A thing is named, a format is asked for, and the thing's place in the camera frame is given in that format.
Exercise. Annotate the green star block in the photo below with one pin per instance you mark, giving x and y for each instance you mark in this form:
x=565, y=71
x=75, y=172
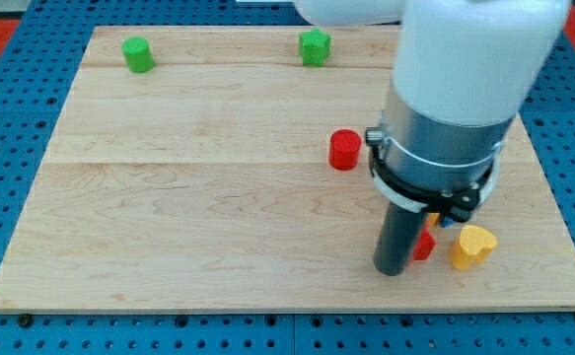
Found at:
x=314, y=47

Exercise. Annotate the blue cube block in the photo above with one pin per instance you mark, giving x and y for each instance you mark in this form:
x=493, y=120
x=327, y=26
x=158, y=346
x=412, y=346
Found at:
x=446, y=222

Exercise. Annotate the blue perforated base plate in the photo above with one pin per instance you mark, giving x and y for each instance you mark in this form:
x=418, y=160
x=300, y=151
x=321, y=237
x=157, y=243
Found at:
x=37, y=67

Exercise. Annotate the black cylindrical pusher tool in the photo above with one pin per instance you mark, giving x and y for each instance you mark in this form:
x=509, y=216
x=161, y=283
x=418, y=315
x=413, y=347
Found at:
x=397, y=239

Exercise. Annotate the wooden board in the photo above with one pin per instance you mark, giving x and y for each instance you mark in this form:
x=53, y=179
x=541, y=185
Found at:
x=203, y=187

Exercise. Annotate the yellow heart block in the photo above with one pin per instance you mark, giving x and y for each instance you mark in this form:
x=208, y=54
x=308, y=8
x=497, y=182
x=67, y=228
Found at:
x=472, y=247

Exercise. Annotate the red cylinder block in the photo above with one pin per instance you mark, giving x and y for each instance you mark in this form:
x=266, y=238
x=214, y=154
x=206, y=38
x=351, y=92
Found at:
x=344, y=149

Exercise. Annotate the green cylinder block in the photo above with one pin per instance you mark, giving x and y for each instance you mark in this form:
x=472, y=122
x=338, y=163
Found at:
x=137, y=54

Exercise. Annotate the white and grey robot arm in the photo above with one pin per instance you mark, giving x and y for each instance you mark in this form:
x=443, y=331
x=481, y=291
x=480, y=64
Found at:
x=462, y=70

